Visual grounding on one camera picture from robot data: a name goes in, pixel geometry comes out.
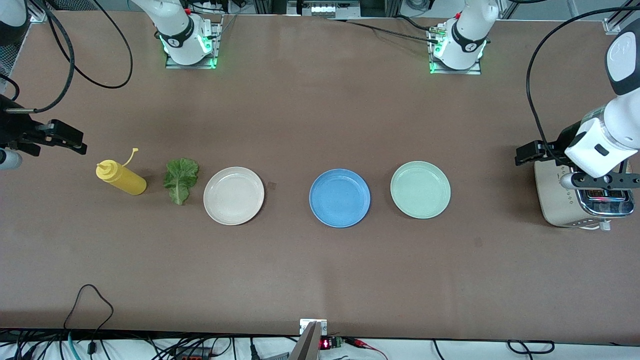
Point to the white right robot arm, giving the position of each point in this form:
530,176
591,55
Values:
175,25

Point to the grey mesh fabric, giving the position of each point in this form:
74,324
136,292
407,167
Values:
7,60

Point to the beige round plate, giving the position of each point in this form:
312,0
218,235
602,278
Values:
233,196

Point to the grey metal camera mount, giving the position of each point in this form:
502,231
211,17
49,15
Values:
310,345

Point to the small red LED board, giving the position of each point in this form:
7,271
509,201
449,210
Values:
326,344

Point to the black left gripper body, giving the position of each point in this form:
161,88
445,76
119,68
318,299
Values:
565,138

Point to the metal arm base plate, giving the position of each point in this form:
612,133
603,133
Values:
190,66
455,72

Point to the mint green round plate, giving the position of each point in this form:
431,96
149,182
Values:
420,190

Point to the cream chrome toaster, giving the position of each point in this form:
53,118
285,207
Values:
552,200

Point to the yellow mustard squeeze bottle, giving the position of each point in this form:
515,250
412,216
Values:
125,181

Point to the blue round plate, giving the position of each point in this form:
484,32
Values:
340,198

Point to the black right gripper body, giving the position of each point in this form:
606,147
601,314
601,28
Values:
14,129

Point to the green lettuce leaf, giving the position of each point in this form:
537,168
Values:
181,177

